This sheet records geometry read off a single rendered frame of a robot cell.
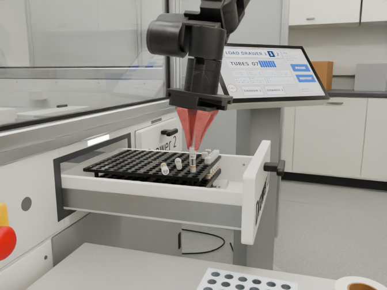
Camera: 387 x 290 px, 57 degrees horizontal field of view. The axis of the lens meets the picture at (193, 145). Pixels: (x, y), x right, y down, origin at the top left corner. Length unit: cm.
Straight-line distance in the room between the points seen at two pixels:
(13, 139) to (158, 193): 23
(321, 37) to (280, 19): 199
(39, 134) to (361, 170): 329
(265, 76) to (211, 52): 98
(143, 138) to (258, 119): 76
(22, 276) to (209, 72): 43
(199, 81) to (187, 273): 31
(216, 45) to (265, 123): 105
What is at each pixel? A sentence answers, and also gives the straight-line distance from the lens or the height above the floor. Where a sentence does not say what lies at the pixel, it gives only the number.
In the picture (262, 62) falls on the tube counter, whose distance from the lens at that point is 160.
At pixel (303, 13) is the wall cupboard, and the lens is 395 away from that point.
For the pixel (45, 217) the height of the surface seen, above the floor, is 84.
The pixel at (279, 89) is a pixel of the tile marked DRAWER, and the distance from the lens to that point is 153.
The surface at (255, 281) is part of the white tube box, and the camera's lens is 53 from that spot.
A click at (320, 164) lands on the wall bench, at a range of 365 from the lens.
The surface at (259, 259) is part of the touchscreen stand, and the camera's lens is 180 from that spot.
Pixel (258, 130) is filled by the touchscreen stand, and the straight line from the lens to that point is 159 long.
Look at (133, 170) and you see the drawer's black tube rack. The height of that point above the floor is 90.
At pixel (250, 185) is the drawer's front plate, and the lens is 52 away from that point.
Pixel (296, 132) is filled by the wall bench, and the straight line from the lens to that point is 360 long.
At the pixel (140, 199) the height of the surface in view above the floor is 87.
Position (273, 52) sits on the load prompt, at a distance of 168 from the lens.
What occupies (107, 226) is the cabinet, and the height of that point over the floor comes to 74.
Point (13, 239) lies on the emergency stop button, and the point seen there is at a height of 88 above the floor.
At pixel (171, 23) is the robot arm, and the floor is 115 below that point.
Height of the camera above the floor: 107
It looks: 11 degrees down
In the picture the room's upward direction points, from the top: straight up
